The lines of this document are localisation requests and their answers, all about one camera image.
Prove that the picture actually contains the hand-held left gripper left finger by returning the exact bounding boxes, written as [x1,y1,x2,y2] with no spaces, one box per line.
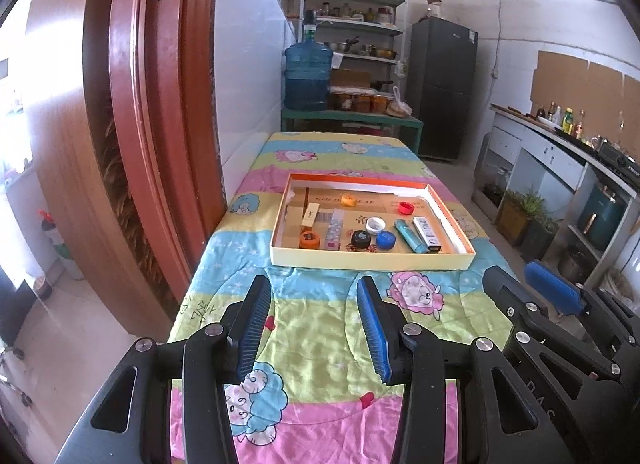
[55,275,272,464]

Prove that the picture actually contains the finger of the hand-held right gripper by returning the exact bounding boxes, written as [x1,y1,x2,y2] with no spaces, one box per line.
[481,265,627,396]
[524,259,640,361]

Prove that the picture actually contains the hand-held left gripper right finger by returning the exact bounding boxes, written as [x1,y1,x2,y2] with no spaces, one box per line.
[356,276,576,464]

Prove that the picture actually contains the shallow cardboard tray box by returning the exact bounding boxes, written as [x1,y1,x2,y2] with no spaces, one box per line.
[269,172,477,270]

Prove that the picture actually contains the white printed lighter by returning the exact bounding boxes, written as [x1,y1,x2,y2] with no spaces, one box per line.
[412,215,443,253]

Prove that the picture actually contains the teal lighter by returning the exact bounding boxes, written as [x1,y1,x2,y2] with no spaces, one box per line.
[393,218,426,254]

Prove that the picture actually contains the clear plastic packet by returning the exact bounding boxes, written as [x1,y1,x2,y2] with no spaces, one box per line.
[322,211,346,250]

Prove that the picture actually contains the metal cooking pot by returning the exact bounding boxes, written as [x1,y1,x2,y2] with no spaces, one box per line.
[557,246,591,280]

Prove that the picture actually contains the potted plant dark pot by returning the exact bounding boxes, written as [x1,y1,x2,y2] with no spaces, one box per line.
[522,215,561,263]

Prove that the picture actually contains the printed blanket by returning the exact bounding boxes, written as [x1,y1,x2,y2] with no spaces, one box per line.
[167,131,507,464]

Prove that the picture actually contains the potted green plants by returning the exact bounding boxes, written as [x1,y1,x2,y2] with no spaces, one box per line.
[496,188,544,245]

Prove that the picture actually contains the teal kitchen appliance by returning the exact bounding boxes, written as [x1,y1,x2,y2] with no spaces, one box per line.
[577,181,632,250]

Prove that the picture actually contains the white kitchen counter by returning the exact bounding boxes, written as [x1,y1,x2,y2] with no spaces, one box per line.
[472,103,640,291]

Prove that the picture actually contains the gas stove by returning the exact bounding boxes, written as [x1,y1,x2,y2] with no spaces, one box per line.
[597,139,640,177]

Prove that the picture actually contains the wooden cutting board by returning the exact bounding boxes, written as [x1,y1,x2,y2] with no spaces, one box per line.
[489,103,539,120]

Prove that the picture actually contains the dark refrigerator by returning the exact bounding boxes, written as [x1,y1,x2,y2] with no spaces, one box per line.
[409,17,480,163]

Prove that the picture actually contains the white jug with red top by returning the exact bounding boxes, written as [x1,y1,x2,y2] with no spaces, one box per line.
[37,208,84,281]

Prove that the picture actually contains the plastic bag of food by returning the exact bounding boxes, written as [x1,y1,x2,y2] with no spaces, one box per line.
[387,86,414,117]

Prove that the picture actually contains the green table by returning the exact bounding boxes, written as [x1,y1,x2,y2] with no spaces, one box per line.
[280,108,425,157]

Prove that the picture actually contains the brown cardboard box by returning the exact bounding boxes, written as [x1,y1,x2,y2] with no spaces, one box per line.
[330,68,372,89]

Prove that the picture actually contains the blue water jug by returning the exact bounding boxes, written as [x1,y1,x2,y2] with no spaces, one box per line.
[283,40,335,112]

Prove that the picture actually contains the brown wooden door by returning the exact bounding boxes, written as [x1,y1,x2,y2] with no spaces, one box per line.
[27,0,193,341]

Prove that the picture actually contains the metal pot with ladle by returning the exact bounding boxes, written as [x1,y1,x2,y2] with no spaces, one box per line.
[329,36,362,55]

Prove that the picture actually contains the white shelf rack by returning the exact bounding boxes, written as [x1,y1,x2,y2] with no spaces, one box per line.
[300,0,407,112]

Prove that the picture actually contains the cardboard wall sheets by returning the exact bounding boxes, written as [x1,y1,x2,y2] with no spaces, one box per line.
[529,50,640,125]

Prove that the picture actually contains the red wooden door frame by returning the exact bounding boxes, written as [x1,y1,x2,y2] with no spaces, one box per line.
[107,0,229,305]

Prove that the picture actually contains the wall cable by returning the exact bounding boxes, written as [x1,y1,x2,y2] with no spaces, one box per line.
[492,0,505,80]

